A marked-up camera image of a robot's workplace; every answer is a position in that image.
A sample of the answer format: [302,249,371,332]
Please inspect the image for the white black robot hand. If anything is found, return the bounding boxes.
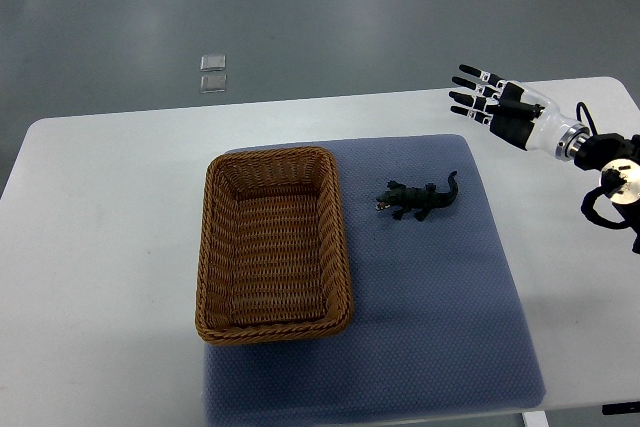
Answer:
[449,64,591,161]

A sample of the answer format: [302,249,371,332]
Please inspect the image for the dark green toy crocodile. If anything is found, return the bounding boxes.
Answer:
[376,171,459,222]

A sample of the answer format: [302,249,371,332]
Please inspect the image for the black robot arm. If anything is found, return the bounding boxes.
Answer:
[574,133,639,254]

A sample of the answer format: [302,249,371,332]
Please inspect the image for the brown wicker basket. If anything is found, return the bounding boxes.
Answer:
[195,146,354,346]

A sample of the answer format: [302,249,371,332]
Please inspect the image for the blue grey fabric mat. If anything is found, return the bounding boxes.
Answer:
[203,134,545,426]

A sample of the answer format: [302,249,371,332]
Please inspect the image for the white table leg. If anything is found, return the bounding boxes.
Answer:
[522,410,550,427]

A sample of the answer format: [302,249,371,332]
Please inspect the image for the upper metal floor plate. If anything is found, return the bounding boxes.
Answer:
[200,54,226,72]

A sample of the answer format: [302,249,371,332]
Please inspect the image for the black table control panel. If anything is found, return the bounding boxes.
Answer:
[601,401,640,416]

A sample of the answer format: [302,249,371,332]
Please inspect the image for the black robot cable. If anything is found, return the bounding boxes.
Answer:
[575,101,600,137]

